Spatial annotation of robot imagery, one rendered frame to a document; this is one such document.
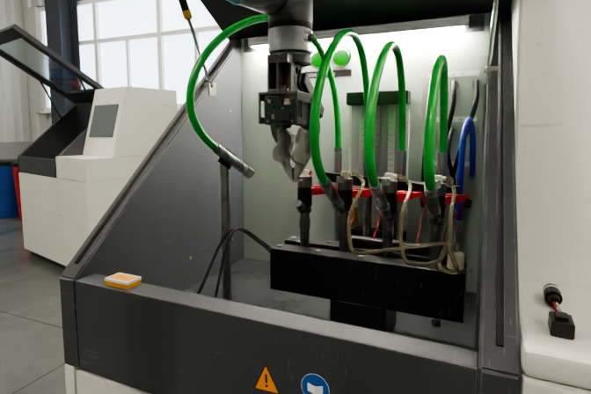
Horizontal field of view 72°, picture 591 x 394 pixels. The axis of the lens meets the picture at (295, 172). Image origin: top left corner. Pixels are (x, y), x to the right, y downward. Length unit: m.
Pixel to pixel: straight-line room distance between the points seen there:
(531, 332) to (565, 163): 0.28
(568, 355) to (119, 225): 0.71
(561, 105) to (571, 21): 0.13
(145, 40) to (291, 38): 5.74
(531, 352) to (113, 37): 6.55
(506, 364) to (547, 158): 0.33
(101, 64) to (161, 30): 1.24
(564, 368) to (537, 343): 0.03
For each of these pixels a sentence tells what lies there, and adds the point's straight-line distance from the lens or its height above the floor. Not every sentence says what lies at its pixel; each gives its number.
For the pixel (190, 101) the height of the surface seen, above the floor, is 1.25.
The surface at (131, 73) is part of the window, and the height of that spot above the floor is 2.01.
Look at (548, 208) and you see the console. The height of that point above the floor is 1.08.
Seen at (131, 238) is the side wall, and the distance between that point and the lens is 0.87.
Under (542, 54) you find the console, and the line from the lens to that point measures 0.77.
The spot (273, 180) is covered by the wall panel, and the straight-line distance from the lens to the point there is 1.12.
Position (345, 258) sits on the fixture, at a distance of 0.73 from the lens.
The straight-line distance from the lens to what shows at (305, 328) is 0.55.
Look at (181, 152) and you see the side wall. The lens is 0.95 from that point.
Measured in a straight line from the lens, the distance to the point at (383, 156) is 0.98.
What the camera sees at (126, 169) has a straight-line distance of 3.60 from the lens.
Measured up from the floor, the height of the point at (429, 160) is 1.16.
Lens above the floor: 1.20
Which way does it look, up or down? 6 degrees down
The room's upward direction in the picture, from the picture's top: straight up
